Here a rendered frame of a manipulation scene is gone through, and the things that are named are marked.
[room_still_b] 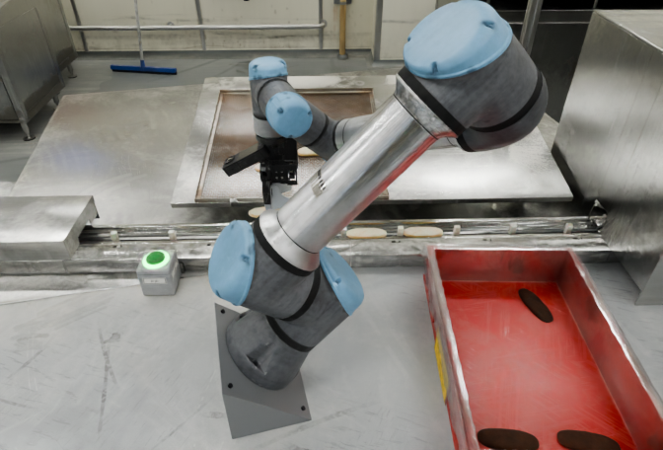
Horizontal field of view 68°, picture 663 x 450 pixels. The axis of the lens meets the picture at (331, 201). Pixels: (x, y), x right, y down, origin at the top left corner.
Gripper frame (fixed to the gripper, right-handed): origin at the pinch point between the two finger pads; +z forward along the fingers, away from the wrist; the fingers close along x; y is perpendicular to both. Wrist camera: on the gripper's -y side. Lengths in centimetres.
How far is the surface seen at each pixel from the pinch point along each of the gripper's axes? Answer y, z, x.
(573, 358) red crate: 61, 11, -36
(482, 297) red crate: 48, 11, -19
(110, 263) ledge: -36.3, 8.9, -9.0
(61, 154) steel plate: -71, 12, 47
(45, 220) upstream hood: -52, 2, -1
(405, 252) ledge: 31.7, 7.4, -8.2
